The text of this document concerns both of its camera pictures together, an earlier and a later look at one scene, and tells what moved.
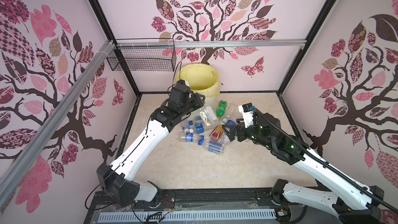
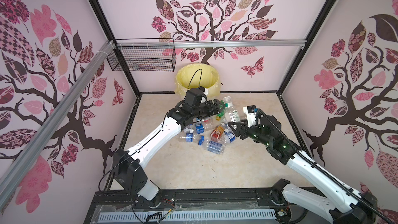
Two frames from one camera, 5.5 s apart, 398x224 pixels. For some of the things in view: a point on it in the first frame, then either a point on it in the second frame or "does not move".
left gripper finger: [199, 100] to [215, 111]
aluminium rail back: [210, 44] does not move
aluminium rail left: [13, 171] does not move
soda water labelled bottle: [213, 147] does not move
